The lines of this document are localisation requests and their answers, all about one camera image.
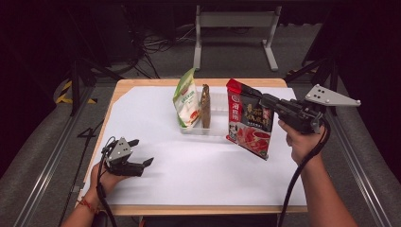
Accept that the aluminium floor rail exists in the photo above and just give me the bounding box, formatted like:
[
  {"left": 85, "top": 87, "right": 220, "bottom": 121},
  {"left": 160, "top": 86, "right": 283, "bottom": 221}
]
[
  {"left": 12, "top": 84, "right": 96, "bottom": 227},
  {"left": 315, "top": 84, "right": 393, "bottom": 227}
]

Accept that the red string bracelet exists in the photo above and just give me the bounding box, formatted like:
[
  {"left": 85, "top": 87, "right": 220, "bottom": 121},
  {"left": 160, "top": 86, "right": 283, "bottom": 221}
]
[{"left": 76, "top": 198, "right": 99, "bottom": 215}]

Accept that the white paper sheet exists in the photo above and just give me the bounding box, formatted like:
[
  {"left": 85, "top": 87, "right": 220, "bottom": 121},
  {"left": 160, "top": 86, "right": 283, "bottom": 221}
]
[{"left": 82, "top": 85, "right": 307, "bottom": 207}]

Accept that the gold foil packet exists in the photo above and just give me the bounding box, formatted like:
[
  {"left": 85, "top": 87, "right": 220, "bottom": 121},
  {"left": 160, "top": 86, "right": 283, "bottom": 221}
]
[{"left": 200, "top": 83, "right": 212, "bottom": 130}]

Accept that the clear plastic storage box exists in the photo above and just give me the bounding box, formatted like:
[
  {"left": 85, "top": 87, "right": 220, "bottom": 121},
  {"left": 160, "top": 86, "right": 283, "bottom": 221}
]
[{"left": 179, "top": 91, "right": 232, "bottom": 137}]

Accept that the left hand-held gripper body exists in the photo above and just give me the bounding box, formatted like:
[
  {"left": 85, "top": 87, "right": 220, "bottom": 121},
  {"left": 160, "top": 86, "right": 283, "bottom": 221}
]
[{"left": 103, "top": 137, "right": 146, "bottom": 178}]

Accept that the green and white packet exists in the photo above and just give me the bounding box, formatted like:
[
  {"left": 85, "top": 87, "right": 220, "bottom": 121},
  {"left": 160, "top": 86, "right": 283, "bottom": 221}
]
[{"left": 172, "top": 67, "right": 202, "bottom": 129}]

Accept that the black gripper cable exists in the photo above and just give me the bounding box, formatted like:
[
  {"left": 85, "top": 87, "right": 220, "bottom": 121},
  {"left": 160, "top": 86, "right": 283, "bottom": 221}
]
[
  {"left": 277, "top": 117, "right": 331, "bottom": 227},
  {"left": 96, "top": 135, "right": 118, "bottom": 227}
]

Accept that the red and black packet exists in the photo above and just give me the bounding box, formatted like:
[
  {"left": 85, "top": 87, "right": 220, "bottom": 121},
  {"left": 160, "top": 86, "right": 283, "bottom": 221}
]
[{"left": 225, "top": 79, "right": 275, "bottom": 161}]

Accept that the bundle of black floor cables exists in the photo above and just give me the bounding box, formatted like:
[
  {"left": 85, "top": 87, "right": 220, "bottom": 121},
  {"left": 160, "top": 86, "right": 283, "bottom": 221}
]
[{"left": 126, "top": 25, "right": 197, "bottom": 79}]

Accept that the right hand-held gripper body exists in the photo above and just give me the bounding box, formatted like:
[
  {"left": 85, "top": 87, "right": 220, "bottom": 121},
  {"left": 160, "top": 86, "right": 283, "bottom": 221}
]
[{"left": 273, "top": 83, "right": 362, "bottom": 135}]

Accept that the person's left hand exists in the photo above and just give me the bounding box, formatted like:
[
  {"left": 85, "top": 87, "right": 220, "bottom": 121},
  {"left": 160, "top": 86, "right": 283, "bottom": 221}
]
[{"left": 89, "top": 162, "right": 130, "bottom": 199}]

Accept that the grey metal stand frame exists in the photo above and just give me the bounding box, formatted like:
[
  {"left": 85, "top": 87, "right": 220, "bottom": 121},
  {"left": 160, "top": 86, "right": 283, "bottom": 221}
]
[{"left": 192, "top": 4, "right": 283, "bottom": 72}]

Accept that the person's right hand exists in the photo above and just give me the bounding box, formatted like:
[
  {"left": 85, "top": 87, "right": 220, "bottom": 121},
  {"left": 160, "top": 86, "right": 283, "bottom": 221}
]
[{"left": 277, "top": 118, "right": 325, "bottom": 166}]

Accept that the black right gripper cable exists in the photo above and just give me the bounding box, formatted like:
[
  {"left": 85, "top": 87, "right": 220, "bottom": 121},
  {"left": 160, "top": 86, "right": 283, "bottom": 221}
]
[{"left": 277, "top": 117, "right": 331, "bottom": 227}]

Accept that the black metal stand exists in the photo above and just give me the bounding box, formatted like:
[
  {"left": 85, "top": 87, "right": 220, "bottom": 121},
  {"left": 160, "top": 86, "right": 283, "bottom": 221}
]
[
  {"left": 283, "top": 56, "right": 340, "bottom": 116},
  {"left": 67, "top": 56, "right": 124, "bottom": 116}
]

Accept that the yellow black hazard tape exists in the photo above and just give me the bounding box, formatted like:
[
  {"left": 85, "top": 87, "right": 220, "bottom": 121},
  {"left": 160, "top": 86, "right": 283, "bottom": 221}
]
[{"left": 55, "top": 79, "right": 98, "bottom": 105}]

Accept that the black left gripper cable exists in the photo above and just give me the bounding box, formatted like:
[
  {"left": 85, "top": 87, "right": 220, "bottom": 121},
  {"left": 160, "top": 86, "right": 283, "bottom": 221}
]
[{"left": 96, "top": 135, "right": 118, "bottom": 227}]

